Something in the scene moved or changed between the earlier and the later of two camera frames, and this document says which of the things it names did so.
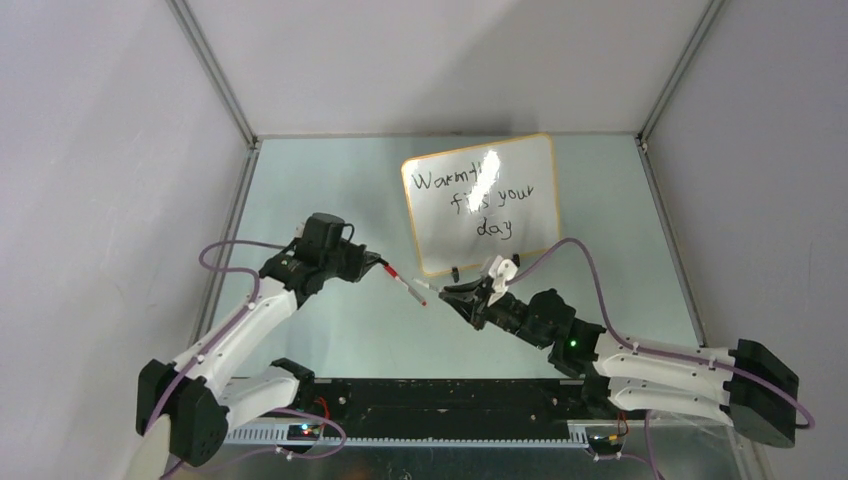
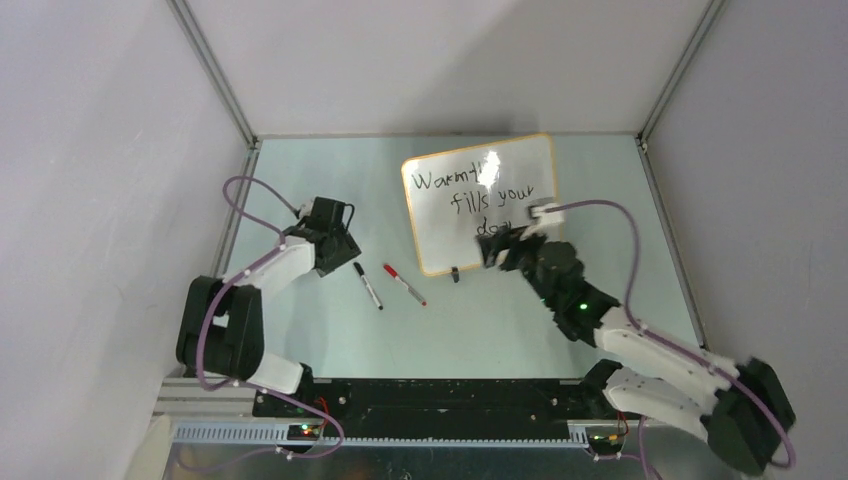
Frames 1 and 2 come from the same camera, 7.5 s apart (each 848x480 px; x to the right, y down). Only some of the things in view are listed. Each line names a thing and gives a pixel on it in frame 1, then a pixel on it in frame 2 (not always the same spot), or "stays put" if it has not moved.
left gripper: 358,257 to 347,245
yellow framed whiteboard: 469,207 stays put
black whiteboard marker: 427,285 to 367,284
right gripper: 472,304 to 492,244
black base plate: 411,400 stays put
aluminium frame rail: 215,73 stays put
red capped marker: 397,277 stays put
